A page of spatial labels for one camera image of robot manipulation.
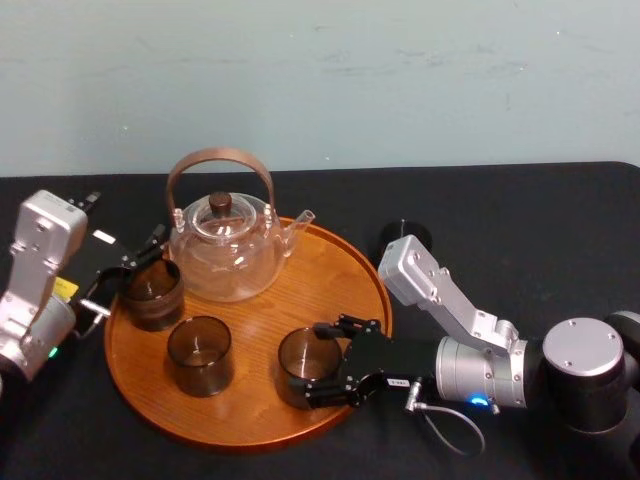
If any glass teapot with brown handle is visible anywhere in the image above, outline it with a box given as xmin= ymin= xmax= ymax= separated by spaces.
xmin=165 ymin=146 xmax=318 ymax=303

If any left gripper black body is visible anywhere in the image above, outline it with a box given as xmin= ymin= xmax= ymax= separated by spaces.
xmin=53 ymin=228 xmax=135 ymax=332

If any black table cloth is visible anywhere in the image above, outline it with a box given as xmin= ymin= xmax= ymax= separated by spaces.
xmin=0 ymin=160 xmax=640 ymax=480

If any round wooden tray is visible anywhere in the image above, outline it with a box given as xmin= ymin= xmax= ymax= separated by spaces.
xmin=103 ymin=215 xmax=394 ymax=448

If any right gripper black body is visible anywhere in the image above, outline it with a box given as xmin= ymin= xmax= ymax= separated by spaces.
xmin=337 ymin=330 xmax=442 ymax=408

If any smoky glass cup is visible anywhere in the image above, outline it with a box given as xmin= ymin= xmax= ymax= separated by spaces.
xmin=121 ymin=258 xmax=186 ymax=333
xmin=166 ymin=315 xmax=236 ymax=399
xmin=277 ymin=326 xmax=347 ymax=411

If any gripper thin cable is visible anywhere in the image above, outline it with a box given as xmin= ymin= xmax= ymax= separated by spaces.
xmin=403 ymin=378 xmax=488 ymax=458
xmin=73 ymin=296 xmax=113 ymax=341

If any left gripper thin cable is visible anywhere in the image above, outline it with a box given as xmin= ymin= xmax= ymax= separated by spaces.
xmin=73 ymin=296 xmax=113 ymax=341

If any glass lid with brown knob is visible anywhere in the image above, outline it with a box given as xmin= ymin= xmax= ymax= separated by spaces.
xmin=185 ymin=191 xmax=262 ymax=237

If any right gripper thin cable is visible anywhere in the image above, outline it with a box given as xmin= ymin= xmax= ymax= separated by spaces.
xmin=403 ymin=378 xmax=488 ymax=458

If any black cylindrical cup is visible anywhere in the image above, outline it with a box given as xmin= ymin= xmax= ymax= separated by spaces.
xmin=381 ymin=218 xmax=434 ymax=257

